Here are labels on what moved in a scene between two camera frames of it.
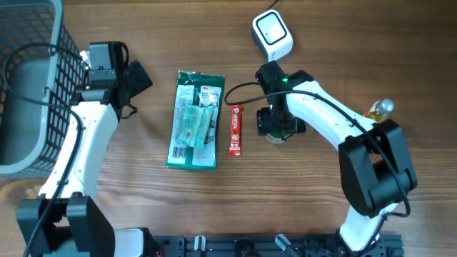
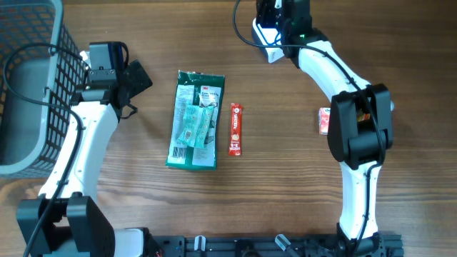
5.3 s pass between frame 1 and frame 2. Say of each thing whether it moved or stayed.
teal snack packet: stayed
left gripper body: stayed
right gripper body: moved
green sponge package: stayed
